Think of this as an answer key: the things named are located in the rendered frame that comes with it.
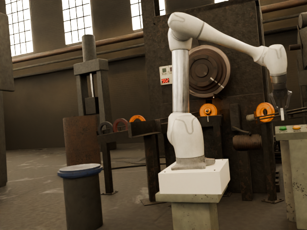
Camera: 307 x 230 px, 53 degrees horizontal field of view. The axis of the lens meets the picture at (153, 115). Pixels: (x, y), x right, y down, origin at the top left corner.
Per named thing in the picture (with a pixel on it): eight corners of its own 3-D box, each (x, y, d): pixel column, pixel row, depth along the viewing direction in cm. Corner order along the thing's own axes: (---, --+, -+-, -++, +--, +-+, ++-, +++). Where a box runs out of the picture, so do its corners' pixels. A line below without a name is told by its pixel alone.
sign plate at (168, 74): (161, 85, 305) (160, 67, 305) (186, 81, 295) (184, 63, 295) (160, 85, 303) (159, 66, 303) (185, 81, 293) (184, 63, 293)
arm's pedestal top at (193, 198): (218, 203, 143) (218, 194, 144) (155, 201, 155) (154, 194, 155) (228, 186, 173) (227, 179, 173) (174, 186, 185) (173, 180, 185)
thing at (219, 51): (202, 36, 279) (242, 67, 267) (171, 76, 292) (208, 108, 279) (200, 34, 273) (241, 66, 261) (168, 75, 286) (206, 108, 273)
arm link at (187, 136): (177, 159, 156) (172, 117, 155) (172, 154, 174) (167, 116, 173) (208, 155, 157) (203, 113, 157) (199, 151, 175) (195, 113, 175)
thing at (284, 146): (287, 216, 205) (279, 138, 206) (306, 216, 201) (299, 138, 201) (287, 222, 194) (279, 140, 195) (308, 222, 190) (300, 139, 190)
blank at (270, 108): (266, 125, 243) (263, 126, 242) (255, 111, 251) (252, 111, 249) (278, 113, 233) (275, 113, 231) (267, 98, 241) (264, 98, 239)
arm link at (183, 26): (206, 16, 163) (200, 23, 176) (175, 3, 161) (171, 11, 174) (198, 39, 162) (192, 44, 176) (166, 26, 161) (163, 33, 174)
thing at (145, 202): (134, 201, 277) (127, 122, 278) (162, 196, 283) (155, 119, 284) (138, 206, 257) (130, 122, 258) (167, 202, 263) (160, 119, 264)
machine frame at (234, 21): (183, 176, 369) (171, 32, 371) (279, 175, 328) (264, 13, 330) (162, 191, 302) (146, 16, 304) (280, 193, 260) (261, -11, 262)
